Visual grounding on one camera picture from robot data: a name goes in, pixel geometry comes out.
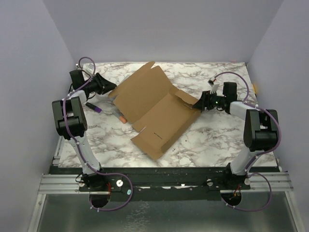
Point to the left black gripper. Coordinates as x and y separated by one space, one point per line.
104 85

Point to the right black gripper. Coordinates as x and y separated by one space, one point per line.
205 100

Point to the brown cardboard box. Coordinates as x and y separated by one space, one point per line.
156 109

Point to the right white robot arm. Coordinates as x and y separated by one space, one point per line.
261 132

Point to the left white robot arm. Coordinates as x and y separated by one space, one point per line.
90 165

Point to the clear plastic screw organizer box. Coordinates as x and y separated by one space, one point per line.
104 98

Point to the purple black highlighter marker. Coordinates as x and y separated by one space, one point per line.
93 107

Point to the orange capped marker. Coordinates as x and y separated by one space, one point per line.
119 115

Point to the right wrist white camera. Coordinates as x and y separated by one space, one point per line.
214 86

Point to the aluminium side rail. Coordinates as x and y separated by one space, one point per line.
65 156

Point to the black metal base rail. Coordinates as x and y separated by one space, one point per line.
121 188

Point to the aluminium front extrusion rail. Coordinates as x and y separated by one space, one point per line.
67 183

